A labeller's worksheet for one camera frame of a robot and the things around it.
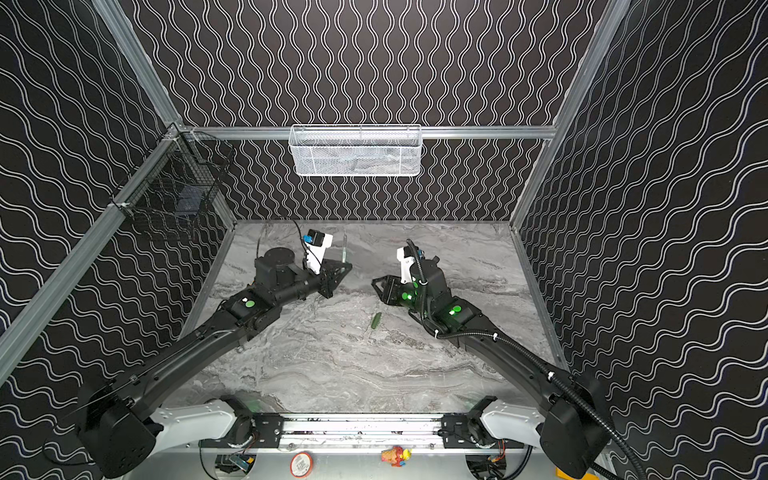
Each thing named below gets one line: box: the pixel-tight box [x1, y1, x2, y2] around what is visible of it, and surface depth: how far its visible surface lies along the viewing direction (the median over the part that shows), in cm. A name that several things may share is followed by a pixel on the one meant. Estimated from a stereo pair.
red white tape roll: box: [290, 452, 314, 478], surface depth 70 cm
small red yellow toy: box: [381, 445, 412, 468], surface depth 70 cm
